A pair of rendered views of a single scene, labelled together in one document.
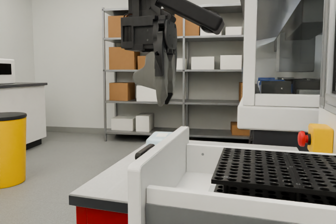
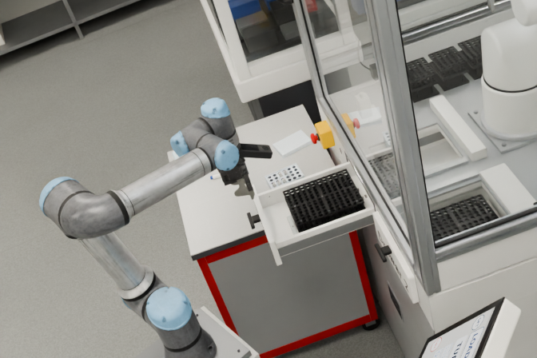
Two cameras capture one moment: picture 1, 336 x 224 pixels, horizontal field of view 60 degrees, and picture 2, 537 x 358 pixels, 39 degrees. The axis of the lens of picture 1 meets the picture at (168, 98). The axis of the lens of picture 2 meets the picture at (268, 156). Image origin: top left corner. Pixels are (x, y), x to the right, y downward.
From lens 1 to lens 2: 200 cm
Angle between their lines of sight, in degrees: 37
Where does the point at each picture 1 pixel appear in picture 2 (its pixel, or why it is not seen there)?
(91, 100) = not seen: outside the picture
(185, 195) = (292, 239)
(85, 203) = (204, 254)
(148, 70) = (242, 188)
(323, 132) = (326, 134)
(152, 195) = (279, 244)
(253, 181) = (312, 218)
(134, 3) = not seen: hidden behind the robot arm
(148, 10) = not seen: hidden behind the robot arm
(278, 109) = (275, 72)
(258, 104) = (255, 75)
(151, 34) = (239, 173)
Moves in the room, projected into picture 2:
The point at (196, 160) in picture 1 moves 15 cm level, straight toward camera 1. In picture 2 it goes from (266, 200) to (285, 226)
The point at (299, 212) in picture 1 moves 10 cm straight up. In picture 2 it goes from (333, 224) to (327, 201)
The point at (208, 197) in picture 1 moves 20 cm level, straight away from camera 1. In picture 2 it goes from (301, 235) to (276, 199)
